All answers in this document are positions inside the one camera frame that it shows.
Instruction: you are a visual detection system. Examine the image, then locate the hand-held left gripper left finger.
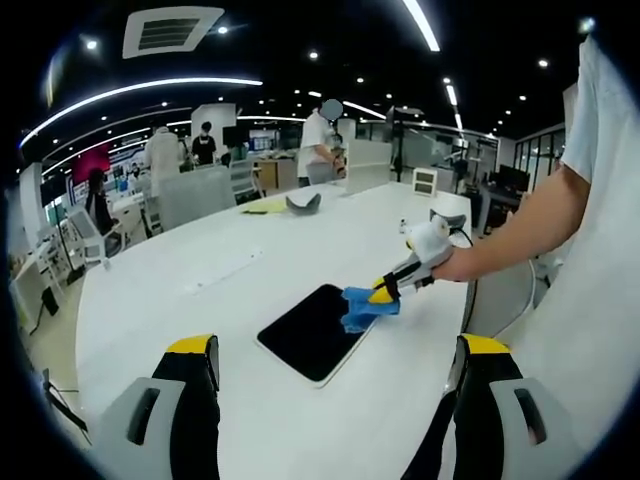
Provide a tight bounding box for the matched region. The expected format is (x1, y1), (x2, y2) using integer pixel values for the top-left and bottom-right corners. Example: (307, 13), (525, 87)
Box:
(94, 333), (221, 480)

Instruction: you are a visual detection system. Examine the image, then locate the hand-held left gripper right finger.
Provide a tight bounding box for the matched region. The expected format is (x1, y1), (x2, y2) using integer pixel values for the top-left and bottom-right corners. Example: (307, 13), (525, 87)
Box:
(452, 333), (576, 480)

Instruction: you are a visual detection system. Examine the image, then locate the blue cleaning cloth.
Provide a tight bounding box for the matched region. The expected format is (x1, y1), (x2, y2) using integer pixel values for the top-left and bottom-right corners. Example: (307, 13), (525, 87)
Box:
(340, 285), (403, 335)

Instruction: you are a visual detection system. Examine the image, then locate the black tablet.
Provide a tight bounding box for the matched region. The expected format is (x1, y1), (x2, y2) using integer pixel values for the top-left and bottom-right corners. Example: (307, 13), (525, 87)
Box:
(255, 283), (379, 390)

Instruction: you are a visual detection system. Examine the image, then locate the person's right hand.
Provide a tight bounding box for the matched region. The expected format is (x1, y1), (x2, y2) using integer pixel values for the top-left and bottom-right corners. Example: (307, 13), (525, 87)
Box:
(432, 247), (481, 284)

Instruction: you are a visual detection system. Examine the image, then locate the grey curved visor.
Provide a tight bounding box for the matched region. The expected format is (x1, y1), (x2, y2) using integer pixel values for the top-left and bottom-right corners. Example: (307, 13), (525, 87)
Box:
(284, 193), (322, 217)
(429, 208), (468, 232)

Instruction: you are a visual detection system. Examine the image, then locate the small white slatted box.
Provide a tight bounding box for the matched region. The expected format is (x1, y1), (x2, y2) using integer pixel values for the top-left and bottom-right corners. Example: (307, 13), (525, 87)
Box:
(412, 167), (438, 197)

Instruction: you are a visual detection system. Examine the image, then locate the white desk partition panel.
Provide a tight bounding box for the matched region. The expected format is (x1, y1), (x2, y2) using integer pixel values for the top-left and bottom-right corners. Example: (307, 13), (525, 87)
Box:
(341, 137), (392, 197)

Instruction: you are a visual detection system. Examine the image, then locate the black equipment stand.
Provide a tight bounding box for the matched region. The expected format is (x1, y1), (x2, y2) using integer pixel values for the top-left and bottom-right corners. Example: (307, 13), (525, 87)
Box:
(385, 105), (424, 184)

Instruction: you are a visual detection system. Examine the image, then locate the black tripod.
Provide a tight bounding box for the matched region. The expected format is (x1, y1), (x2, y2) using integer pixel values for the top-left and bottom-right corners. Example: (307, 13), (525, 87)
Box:
(42, 368), (94, 446)

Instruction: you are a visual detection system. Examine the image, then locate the black computer monitor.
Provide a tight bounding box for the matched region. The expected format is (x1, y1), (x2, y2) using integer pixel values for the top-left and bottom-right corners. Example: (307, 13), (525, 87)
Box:
(487, 166), (531, 194)

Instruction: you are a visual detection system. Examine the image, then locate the person's white shirt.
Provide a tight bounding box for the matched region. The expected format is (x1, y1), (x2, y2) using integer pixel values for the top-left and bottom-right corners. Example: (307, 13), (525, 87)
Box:
(504, 34), (639, 480)

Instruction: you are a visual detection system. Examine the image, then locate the yellow paper sheet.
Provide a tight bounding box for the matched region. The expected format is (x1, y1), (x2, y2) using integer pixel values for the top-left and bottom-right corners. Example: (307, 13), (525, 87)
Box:
(240, 199), (287, 216)

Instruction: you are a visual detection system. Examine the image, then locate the white mesh office chair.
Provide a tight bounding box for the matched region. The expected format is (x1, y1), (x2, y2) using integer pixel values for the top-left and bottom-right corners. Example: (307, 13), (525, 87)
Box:
(67, 207), (129, 261)
(228, 157), (265, 199)

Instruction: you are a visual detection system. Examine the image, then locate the white side desk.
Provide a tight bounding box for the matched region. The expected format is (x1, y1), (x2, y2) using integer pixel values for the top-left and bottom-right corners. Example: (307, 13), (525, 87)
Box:
(9, 239), (71, 326)

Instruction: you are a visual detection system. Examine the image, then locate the grey desk partition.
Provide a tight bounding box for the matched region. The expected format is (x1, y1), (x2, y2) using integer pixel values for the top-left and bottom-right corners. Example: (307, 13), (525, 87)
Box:
(159, 165), (237, 232)

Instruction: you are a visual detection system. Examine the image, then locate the straight ceiling light strip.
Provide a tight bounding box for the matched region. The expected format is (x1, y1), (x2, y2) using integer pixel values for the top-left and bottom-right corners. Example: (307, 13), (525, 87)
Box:
(402, 0), (441, 53)

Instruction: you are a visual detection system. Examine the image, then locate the magenta display screen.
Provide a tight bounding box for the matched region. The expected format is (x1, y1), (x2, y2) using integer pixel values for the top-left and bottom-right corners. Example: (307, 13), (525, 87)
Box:
(72, 145), (112, 177)

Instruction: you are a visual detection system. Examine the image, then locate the curved ceiling light strip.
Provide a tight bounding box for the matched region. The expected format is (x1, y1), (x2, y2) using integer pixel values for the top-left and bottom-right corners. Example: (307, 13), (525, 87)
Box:
(19, 77), (264, 149)

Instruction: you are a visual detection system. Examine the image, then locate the white ceiling air vent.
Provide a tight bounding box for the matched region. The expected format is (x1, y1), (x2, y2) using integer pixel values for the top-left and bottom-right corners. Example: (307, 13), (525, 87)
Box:
(122, 7), (225, 60)

